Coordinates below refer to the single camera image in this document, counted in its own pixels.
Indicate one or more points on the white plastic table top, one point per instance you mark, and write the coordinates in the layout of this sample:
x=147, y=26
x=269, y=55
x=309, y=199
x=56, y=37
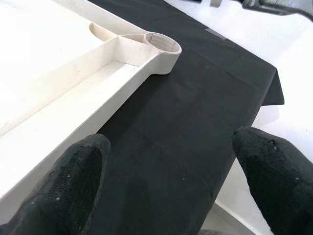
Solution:
x=61, y=85

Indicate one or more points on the grey tape strip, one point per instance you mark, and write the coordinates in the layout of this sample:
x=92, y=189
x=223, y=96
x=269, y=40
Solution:
x=215, y=33

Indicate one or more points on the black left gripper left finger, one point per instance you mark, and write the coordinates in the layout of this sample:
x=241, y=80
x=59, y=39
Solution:
x=61, y=191

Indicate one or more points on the black tablecloth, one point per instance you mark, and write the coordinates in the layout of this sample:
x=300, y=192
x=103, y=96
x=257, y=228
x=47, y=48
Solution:
x=183, y=122

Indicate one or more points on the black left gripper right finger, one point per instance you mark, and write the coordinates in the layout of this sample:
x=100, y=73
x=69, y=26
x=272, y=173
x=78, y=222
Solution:
x=278, y=186

